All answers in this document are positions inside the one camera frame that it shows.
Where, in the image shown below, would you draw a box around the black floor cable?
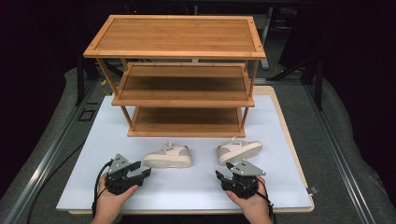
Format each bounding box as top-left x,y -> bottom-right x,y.
27,141 -> 87,224

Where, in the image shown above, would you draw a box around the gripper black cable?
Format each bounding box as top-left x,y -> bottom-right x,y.
92,159 -> 114,218
241,176 -> 277,224

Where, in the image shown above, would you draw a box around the wooden shoe rack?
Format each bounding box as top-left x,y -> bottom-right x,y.
83,14 -> 267,139

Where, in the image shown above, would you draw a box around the beige sneaker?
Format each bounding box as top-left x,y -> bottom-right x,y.
143,140 -> 193,169
217,136 -> 264,166

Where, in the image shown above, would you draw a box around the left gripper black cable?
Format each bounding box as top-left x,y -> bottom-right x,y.
92,159 -> 114,218

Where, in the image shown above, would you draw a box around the aluminium floor rail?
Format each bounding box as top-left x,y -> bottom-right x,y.
302,83 -> 376,224
3,81 -> 99,224

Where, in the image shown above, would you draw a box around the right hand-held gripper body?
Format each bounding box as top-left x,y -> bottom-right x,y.
219,159 -> 267,200

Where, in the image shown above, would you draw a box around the person's left hand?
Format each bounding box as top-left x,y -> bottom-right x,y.
92,176 -> 139,220

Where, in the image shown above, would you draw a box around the person's right hand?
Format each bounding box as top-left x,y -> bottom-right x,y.
226,175 -> 274,222

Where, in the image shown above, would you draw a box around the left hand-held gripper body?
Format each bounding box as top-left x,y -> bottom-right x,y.
105,153 -> 141,196

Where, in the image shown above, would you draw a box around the white stand leg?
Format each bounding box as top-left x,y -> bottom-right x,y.
260,14 -> 272,70

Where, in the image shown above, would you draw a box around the white table mat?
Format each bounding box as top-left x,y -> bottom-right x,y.
55,94 -> 313,212

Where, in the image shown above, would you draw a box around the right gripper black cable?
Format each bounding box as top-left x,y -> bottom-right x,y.
241,176 -> 277,224

